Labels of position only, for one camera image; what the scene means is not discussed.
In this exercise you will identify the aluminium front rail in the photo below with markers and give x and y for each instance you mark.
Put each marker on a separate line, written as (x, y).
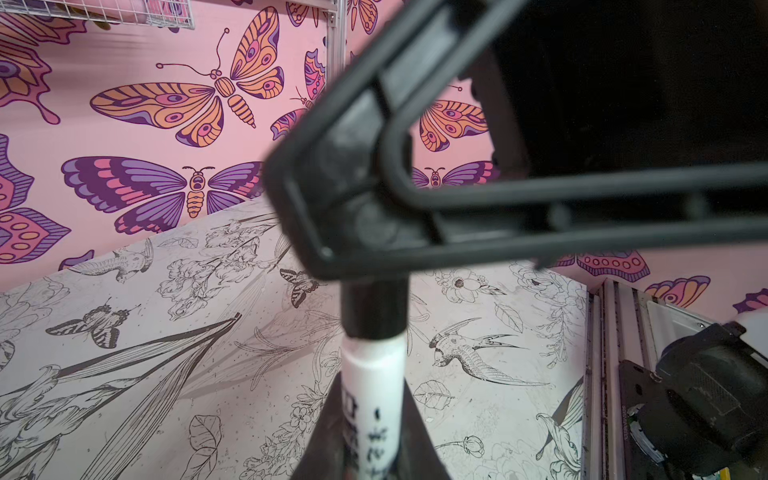
(627, 331)

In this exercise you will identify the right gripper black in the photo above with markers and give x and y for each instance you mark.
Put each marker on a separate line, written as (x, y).
(576, 87)

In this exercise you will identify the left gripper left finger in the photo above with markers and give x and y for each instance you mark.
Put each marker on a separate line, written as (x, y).
(324, 455)

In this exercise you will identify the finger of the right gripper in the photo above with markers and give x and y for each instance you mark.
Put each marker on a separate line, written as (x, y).
(341, 182)

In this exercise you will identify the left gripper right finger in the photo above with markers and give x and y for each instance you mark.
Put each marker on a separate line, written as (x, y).
(417, 458)

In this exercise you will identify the aluminium frame right post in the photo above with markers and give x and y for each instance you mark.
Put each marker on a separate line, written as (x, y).
(336, 39)

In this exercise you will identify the white wire basket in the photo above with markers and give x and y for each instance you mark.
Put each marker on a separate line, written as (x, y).
(157, 13)

